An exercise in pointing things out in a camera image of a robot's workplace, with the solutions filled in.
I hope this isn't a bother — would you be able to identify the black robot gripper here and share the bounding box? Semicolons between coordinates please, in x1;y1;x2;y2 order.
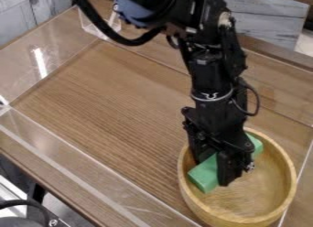
180;92;254;187

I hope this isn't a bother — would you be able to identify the green rectangular block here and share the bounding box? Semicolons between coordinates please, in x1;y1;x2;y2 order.
187;134;263;194

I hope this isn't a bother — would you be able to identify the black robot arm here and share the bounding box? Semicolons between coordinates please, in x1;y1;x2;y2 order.
73;0;258;187

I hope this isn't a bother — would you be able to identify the brown wooden bowl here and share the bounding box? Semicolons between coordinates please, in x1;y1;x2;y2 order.
178;128;297;227

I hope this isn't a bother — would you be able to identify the black metal table frame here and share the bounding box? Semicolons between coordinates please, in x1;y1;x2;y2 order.
26;183;85;227

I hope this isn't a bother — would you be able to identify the clear acrylic tray wall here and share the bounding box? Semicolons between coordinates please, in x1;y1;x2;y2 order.
0;103;200;227

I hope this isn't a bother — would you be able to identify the clear acrylic corner bracket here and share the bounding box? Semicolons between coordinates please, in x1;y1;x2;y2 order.
77;10;121;40

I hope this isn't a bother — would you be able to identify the black cable lower left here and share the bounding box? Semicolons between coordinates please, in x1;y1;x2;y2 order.
0;199;52;227

